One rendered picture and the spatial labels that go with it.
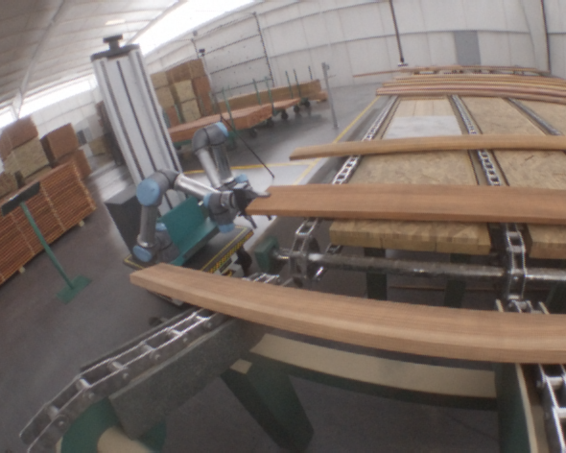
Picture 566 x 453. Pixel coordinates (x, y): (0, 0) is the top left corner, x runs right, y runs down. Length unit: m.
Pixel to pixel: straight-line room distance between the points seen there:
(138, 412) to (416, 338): 0.43
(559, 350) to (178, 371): 0.59
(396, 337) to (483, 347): 0.14
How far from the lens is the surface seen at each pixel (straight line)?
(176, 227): 2.01
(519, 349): 0.48
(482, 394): 0.60
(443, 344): 0.46
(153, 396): 0.50
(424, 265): 0.86
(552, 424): 0.43
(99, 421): 0.53
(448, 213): 0.90
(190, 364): 0.53
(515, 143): 1.62
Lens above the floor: 1.33
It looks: 29 degrees down
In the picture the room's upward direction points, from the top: 15 degrees counter-clockwise
